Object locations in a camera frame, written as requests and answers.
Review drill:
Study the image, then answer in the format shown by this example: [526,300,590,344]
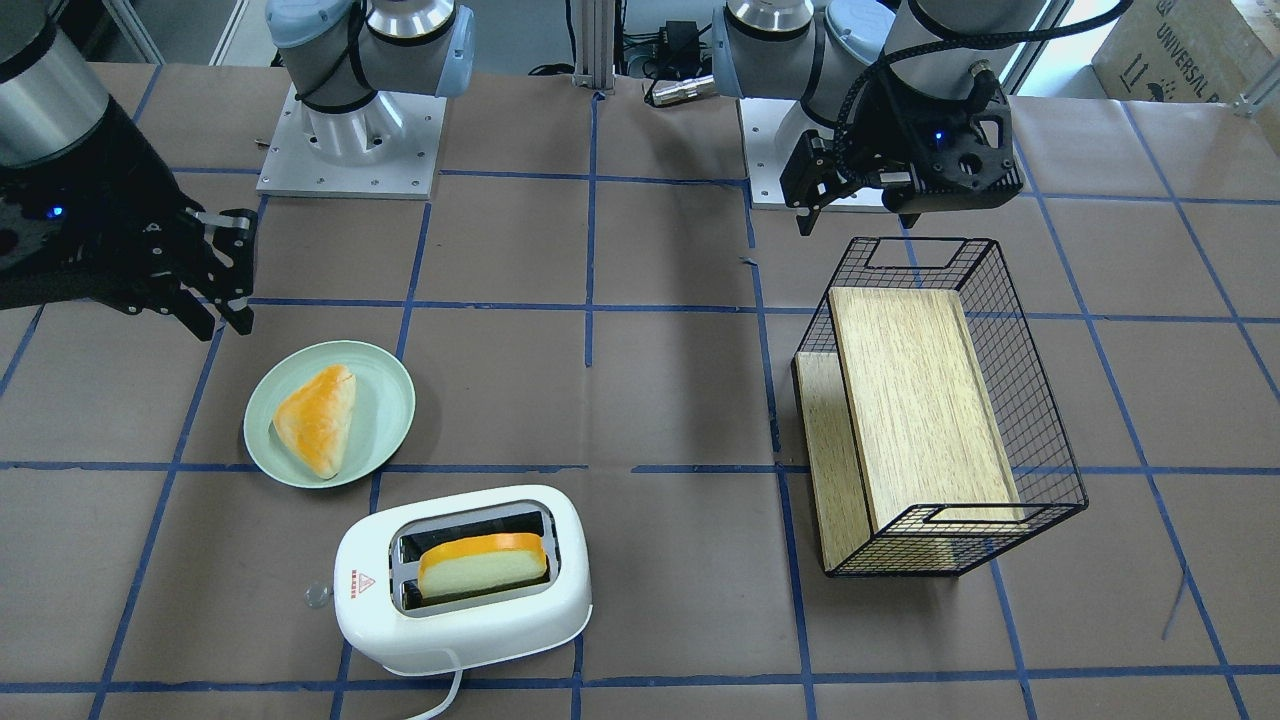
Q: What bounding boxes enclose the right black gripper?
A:
[1,101,259,341]

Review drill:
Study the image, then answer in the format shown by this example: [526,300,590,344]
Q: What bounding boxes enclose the white toaster power cord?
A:
[404,650,467,720]

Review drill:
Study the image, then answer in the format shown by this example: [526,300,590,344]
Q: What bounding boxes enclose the black wire basket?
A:
[794,237,1089,578]

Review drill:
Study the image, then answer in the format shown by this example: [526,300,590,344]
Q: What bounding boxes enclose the aluminium frame post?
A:
[570,1,622,96]

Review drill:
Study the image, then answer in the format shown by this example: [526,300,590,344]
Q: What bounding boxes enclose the light green plate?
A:
[243,340,416,488]

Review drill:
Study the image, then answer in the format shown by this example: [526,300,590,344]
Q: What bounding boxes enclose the triangular bread on plate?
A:
[271,364,357,479]

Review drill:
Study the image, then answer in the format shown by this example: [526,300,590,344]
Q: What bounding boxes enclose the wooden shelf block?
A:
[794,287,1030,577]

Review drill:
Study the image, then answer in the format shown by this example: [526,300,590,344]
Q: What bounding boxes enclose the white two-slot toaster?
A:
[334,486,593,676]

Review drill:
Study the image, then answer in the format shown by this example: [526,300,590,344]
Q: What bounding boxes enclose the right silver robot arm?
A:
[3,1,475,341]

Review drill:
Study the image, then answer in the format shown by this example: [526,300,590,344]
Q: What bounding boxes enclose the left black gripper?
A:
[780,61,1024,237]

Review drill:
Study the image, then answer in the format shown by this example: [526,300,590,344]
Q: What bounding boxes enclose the cardboard box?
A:
[1091,1,1277,102]

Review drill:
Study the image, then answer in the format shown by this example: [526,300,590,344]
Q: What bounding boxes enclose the bread slice in toaster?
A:
[417,532,549,598]

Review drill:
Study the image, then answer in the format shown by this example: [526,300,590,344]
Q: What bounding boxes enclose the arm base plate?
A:
[256,88,448,201]
[739,97,833,214]

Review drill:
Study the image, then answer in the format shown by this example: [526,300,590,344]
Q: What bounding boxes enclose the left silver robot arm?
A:
[710,1,1043,236]

